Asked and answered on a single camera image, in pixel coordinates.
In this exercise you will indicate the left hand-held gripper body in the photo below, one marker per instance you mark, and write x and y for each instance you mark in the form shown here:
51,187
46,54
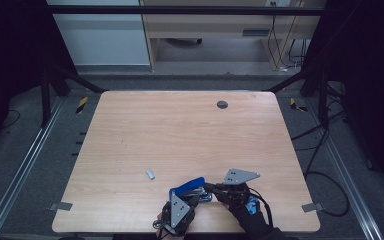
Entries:
179,211

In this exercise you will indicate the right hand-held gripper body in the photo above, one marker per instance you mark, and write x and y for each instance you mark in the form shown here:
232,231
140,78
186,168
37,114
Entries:
236,178

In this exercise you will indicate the blue stapler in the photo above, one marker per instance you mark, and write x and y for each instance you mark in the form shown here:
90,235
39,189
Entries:
190,185

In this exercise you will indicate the grey staple strip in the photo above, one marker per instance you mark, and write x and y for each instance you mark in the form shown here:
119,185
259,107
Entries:
150,174

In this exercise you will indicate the person's left hand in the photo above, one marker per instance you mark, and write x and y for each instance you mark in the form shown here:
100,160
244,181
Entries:
160,230

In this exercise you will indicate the person's right hand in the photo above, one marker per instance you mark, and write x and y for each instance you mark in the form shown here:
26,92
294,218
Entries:
243,215

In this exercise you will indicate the grey round grommet cap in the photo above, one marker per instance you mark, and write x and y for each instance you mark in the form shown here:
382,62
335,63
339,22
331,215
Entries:
222,104

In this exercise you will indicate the grey tape piece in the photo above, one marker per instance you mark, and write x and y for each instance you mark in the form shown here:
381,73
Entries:
60,206
312,207

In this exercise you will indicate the yellow black striped tape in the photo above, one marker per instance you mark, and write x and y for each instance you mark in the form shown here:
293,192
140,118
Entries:
82,105
296,105

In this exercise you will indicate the dark low object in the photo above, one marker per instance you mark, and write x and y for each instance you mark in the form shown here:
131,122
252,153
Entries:
185,41

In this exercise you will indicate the light wooden desk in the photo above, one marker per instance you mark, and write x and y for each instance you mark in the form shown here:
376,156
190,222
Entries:
213,25

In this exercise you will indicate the black curtain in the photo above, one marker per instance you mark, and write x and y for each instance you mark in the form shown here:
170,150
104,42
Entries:
370,66
10,50

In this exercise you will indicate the white cabinet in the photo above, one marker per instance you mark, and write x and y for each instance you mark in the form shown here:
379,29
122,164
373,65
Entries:
103,40

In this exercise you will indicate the aluminium floor rail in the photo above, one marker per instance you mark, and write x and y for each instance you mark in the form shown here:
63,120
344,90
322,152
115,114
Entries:
343,166
23,166

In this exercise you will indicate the black frame strut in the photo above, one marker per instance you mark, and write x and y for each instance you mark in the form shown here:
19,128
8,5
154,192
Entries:
45,100
323,100

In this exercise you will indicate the black horizontal frame bar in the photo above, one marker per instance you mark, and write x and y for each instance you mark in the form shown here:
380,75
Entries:
180,10

